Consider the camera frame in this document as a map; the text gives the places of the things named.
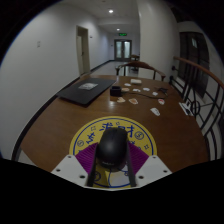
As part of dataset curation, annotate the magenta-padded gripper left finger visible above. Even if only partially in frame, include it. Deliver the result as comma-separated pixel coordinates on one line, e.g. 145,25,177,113
51,142,100,187

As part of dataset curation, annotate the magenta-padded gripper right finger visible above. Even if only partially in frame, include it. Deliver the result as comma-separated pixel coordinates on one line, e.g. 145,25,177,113
126,142,173,187

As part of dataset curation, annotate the black computer mouse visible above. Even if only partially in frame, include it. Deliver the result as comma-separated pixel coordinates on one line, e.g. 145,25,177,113
95,127,129,173

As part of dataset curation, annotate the round yellow mouse pad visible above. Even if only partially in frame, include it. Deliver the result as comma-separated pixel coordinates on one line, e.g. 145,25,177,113
68,115,158,190

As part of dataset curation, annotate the closed dark laptop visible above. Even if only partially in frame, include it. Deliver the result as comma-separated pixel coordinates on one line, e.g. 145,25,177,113
55,77,117,107

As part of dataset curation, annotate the bunch of keys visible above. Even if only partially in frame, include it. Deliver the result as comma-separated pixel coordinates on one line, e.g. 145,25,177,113
156,86,170,94

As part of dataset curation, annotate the black railing with wooden handrail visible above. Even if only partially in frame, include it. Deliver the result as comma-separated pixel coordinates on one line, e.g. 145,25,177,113
169,55,224,162

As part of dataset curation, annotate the small black box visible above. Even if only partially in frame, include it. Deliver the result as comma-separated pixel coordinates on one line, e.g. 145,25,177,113
110,85,122,98

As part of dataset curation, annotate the wooden armchair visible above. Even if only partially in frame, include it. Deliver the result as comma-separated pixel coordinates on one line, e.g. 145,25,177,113
115,60,167,82

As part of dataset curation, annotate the dark framed window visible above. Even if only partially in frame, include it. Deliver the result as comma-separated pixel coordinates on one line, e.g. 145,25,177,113
179,31,208,98

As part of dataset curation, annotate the white side door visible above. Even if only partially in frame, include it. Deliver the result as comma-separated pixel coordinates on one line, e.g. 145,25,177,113
75,25,91,77

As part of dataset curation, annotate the glass double door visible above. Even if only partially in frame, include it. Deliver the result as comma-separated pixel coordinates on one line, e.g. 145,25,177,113
113,39,133,62

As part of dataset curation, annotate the black cable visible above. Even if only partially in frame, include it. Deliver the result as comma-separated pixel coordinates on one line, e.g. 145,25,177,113
120,87,192,113

